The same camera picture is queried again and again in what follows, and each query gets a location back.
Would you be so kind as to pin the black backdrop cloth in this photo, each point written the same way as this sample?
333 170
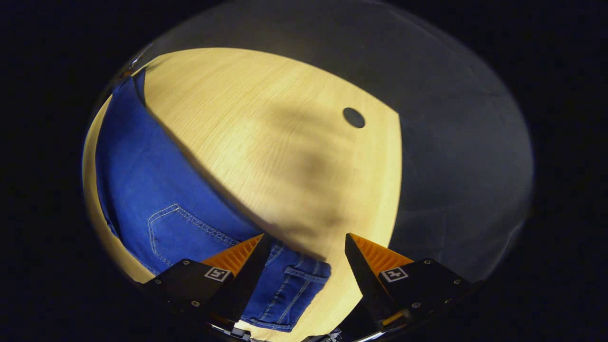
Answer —
451 166

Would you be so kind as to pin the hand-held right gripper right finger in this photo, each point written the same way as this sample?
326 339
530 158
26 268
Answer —
365 280

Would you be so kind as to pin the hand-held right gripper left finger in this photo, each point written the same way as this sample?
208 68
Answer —
249 275

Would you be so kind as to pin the blue denim jeans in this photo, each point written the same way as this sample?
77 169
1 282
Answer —
156 190

